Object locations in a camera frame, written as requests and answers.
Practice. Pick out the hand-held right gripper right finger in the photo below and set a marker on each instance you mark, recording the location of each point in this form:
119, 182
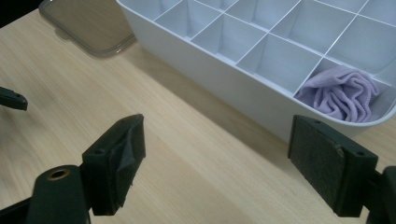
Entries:
323, 168

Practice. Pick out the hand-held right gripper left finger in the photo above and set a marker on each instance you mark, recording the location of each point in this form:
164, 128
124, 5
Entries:
106, 174

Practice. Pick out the pair of lavender ankle socks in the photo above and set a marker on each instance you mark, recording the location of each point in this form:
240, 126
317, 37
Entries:
342, 93

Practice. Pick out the white divided storage box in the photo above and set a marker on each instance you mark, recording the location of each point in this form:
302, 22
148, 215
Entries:
218, 74

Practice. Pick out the clear plastic lid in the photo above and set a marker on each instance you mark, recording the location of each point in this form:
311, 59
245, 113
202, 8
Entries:
90, 25

